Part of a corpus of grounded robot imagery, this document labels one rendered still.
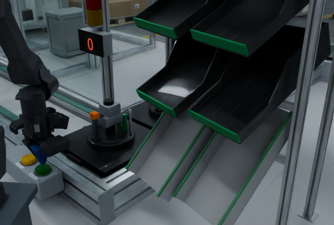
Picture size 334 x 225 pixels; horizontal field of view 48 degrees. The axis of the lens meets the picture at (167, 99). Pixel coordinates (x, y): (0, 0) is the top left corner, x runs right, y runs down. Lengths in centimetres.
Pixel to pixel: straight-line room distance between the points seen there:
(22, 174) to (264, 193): 66
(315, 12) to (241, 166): 34
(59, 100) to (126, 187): 61
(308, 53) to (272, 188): 54
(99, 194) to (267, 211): 44
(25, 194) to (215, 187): 38
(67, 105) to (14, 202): 71
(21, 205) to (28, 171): 29
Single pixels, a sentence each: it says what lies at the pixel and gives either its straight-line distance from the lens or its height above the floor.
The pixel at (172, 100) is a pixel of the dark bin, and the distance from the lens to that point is 79.
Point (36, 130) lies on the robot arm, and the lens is 95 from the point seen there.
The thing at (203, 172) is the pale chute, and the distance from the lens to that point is 84.
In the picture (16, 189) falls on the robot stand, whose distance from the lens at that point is 82.
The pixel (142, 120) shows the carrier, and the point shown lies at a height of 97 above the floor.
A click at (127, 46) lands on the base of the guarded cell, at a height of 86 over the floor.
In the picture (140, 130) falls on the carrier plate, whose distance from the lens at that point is 116.
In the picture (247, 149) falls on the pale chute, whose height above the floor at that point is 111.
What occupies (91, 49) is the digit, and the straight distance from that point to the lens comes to 123.
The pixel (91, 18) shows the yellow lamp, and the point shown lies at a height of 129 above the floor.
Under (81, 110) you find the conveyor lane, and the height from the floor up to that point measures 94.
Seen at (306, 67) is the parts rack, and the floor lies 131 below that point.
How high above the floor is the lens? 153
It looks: 24 degrees down
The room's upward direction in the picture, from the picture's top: straight up
